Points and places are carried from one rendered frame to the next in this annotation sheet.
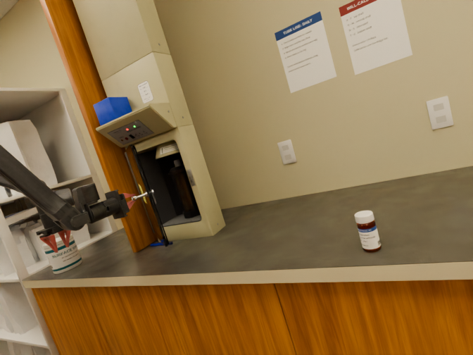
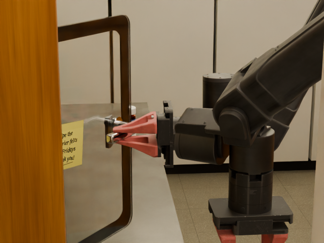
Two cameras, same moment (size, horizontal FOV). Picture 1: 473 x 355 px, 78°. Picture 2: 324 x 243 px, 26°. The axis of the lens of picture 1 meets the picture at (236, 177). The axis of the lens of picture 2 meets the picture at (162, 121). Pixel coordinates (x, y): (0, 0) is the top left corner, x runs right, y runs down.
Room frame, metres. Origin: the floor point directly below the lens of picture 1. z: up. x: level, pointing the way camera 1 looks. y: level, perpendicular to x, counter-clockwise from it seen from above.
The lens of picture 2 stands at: (1.70, 1.37, 1.55)
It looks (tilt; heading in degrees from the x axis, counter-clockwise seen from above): 16 degrees down; 235
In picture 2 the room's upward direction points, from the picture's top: straight up
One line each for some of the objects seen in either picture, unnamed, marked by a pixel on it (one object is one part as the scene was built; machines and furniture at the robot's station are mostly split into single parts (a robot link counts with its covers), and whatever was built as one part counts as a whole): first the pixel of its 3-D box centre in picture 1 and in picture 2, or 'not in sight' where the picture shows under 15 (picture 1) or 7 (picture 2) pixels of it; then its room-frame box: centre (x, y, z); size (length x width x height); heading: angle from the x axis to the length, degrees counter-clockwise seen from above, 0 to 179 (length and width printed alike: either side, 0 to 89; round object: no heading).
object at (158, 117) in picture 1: (135, 127); not in sight; (1.21, 0.33, 1.46); 0.32 x 0.11 x 0.10; 60
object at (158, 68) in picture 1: (174, 151); not in sight; (1.37, 0.24, 1.32); 0.32 x 0.25 x 0.77; 60
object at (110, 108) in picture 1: (114, 111); not in sight; (1.25, 0.41, 1.55); 0.10 x 0.10 x 0.09; 60
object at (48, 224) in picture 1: (51, 221); (250, 193); (1.12, 0.73, 1.20); 0.10 x 0.07 x 0.07; 150
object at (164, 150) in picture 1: (172, 147); not in sight; (1.34, 0.24, 1.34); 0.18 x 0.18 x 0.05
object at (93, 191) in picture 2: (144, 194); (77, 144); (1.19, 0.38, 1.19); 0.30 x 0.01 x 0.40; 23
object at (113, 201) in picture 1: (110, 206); (182, 133); (1.03, 0.46, 1.20); 0.07 x 0.07 x 0.10; 58
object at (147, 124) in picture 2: (127, 201); (141, 136); (1.09, 0.42, 1.20); 0.09 x 0.07 x 0.07; 148
